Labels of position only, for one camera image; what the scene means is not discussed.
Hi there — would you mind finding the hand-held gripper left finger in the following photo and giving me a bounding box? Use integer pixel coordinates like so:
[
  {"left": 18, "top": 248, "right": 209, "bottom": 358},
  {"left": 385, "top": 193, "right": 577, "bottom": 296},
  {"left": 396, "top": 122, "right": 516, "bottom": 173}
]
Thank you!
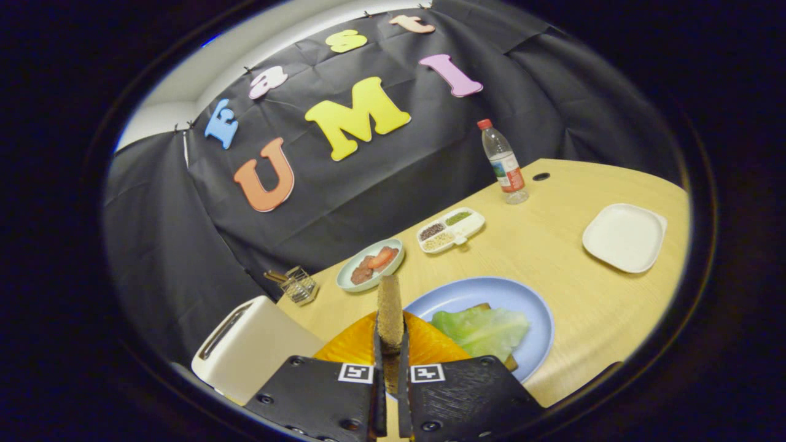
[{"left": 244, "top": 310, "right": 389, "bottom": 442}]

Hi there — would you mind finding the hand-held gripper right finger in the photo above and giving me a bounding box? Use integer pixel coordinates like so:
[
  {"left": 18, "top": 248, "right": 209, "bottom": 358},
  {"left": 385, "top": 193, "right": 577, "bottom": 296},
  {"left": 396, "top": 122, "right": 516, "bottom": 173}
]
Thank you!
[{"left": 396, "top": 310, "right": 546, "bottom": 442}]

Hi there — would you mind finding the green lettuce leaf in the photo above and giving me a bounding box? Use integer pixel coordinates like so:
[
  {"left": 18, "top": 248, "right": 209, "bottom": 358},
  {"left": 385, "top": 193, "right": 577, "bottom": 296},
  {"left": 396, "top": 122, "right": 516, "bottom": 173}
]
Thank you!
[{"left": 430, "top": 306, "right": 531, "bottom": 363}]

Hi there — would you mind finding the white toaster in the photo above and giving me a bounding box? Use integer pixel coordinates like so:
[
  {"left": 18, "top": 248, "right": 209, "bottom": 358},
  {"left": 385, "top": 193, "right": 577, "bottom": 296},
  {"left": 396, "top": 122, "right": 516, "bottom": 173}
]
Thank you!
[{"left": 191, "top": 295, "right": 325, "bottom": 406}]

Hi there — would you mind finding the pale green plate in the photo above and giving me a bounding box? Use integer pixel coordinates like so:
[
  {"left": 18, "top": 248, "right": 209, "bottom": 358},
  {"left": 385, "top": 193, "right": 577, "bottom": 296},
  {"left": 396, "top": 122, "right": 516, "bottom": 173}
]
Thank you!
[{"left": 336, "top": 238, "right": 405, "bottom": 293}]

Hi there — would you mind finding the blue plate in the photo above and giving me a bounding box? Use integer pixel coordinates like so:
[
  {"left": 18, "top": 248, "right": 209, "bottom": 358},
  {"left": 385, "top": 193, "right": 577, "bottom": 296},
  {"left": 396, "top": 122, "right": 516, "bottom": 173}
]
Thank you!
[{"left": 402, "top": 276, "right": 555, "bottom": 384}]

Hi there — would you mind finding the red tomato slice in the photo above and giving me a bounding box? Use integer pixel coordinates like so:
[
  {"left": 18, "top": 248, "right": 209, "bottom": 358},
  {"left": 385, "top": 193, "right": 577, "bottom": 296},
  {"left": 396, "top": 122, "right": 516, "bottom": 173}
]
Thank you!
[{"left": 367, "top": 246, "right": 400, "bottom": 272}]

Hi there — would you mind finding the white divided seasoning tray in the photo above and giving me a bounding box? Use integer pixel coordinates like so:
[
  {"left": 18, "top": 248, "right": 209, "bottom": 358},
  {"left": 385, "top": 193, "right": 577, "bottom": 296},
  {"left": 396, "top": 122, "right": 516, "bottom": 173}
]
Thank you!
[{"left": 416, "top": 207, "right": 486, "bottom": 255}]

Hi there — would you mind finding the clear plastic water bottle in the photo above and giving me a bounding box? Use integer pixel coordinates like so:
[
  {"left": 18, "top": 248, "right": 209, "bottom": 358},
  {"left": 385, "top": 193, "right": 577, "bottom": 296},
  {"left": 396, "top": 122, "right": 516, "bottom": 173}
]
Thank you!
[{"left": 477, "top": 118, "right": 529, "bottom": 205}]

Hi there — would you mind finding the white square plate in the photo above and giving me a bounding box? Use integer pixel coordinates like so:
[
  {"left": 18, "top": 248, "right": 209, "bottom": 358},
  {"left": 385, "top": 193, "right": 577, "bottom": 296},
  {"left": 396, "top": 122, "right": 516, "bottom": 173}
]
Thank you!
[{"left": 582, "top": 203, "right": 667, "bottom": 274}]

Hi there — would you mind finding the small wire basket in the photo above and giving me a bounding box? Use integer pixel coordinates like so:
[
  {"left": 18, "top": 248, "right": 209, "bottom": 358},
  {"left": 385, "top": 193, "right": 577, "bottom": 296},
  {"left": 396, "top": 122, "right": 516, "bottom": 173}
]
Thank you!
[{"left": 264, "top": 266, "right": 319, "bottom": 306}]

